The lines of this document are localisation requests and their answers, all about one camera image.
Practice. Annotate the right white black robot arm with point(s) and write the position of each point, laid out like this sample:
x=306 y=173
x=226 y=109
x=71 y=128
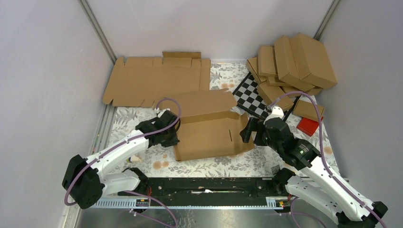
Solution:
x=334 y=196

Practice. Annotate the low folded cardboard box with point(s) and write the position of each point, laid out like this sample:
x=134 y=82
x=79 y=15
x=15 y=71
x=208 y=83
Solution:
x=291 y=91

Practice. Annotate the small cardboard box on red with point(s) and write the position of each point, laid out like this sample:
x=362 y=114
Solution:
x=306 y=110

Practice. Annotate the black white chessboard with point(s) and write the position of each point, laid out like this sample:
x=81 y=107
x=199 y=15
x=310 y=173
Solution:
x=248 y=98

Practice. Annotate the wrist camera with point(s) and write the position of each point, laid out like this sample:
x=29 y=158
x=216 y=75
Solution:
x=276 y=112
x=159 y=112

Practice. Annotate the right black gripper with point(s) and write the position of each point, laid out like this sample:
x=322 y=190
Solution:
x=254 y=124

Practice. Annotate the large folded cardboard box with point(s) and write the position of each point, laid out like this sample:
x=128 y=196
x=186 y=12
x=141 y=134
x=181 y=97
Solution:
x=312 y=61

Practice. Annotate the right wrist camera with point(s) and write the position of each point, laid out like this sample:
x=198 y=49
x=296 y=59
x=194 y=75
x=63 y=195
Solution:
x=276 y=112

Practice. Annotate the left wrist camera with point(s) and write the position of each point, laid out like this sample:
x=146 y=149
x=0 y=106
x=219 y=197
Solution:
x=159 y=112

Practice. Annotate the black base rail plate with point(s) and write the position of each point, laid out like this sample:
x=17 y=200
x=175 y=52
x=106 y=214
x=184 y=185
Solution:
x=214 y=192

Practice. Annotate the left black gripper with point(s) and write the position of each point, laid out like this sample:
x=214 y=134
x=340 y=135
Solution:
x=174 y=140

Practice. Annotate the stack of flat cardboard blanks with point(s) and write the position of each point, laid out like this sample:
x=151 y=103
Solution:
x=142 y=81

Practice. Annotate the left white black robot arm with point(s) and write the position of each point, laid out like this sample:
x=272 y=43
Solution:
x=88 y=179

